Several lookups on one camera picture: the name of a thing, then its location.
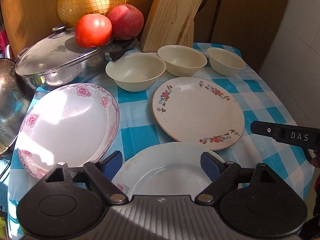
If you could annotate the red tomato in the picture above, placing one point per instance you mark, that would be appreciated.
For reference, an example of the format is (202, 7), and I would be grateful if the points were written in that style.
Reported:
(93, 31)

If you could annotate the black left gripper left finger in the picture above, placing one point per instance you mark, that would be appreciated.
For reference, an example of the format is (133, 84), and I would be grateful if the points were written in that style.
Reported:
(100, 175)

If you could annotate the steel pot with lid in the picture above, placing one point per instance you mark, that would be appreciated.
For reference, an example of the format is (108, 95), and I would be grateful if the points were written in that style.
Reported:
(58, 60)

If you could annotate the deep plate pink flowers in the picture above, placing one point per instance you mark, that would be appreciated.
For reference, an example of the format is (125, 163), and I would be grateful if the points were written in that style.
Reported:
(72, 124)

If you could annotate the white plate pink flowers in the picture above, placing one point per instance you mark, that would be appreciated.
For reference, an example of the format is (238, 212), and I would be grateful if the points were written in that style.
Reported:
(163, 170)

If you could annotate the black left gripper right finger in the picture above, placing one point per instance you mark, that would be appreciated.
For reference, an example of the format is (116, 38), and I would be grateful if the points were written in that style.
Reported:
(223, 178)

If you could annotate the cream bowl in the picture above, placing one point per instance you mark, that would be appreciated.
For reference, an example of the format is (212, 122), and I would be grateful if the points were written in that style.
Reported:
(136, 72)
(181, 60)
(225, 62)

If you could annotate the cream plate floral rim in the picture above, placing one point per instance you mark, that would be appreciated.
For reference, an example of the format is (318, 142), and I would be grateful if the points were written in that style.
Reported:
(195, 110)

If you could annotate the steel kettle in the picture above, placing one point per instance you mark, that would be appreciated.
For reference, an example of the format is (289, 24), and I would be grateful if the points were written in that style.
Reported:
(16, 97)

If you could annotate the wooden knife block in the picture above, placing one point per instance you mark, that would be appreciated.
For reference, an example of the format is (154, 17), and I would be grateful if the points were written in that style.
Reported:
(168, 23)

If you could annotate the red apple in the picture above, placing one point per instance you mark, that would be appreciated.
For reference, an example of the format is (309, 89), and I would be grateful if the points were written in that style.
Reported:
(127, 21)

